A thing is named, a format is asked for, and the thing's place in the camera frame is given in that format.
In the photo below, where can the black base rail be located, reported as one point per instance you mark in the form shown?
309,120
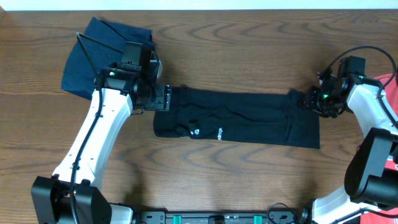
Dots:
278,213

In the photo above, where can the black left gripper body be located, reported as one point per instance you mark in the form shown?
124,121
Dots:
166,97

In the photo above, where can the folded navy blue garment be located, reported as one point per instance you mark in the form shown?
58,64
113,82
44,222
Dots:
78,75

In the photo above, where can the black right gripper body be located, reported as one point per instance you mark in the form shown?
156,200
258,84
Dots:
324,103

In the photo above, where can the black polo shirt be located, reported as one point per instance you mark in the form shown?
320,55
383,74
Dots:
239,117

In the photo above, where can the red t-shirt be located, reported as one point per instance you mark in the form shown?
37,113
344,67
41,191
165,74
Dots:
370,218

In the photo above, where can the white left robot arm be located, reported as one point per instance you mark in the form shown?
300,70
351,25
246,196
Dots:
73,193

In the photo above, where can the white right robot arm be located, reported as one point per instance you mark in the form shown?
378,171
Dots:
369,187

